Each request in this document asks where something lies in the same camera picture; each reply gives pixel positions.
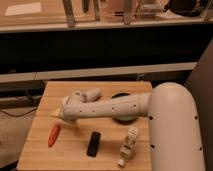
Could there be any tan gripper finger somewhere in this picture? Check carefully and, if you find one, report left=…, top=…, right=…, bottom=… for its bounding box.
left=51, top=108, right=62, bottom=118

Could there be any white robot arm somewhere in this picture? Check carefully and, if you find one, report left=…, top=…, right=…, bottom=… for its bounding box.
left=52, top=82, right=206, bottom=171

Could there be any white paper cup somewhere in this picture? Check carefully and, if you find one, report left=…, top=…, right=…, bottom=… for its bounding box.
left=81, top=88, right=101, bottom=102

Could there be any black rectangular remote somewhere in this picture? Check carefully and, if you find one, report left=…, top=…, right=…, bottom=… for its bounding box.
left=87, top=132, right=101, bottom=157

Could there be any green bowl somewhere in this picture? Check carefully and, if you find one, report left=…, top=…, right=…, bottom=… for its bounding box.
left=111, top=92, right=137, bottom=123

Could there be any white plastic bottle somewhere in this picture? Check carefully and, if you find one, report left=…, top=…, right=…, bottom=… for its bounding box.
left=118, top=127, right=139, bottom=167

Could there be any black cable on floor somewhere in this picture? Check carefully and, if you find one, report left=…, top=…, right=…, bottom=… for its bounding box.
left=0, top=107, right=38, bottom=118

